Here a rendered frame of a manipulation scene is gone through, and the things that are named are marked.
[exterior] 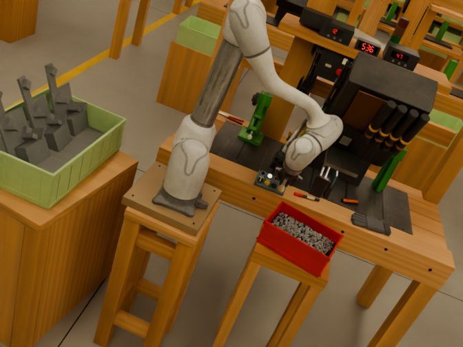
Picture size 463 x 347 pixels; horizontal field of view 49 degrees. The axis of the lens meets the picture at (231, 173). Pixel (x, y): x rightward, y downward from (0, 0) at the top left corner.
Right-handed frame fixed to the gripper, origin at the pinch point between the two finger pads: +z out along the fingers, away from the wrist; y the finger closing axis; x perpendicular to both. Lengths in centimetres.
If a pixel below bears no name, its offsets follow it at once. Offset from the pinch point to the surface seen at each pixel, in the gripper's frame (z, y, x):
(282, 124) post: 34, -10, 51
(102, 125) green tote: 9, -92, -3
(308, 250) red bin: -12.2, 18.9, -29.3
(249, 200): 13.1, -11.7, -8.6
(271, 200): 8.9, -2.1, -5.6
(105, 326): 41, -52, -85
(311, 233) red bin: -2.6, 19.2, -18.3
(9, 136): -25, -110, -38
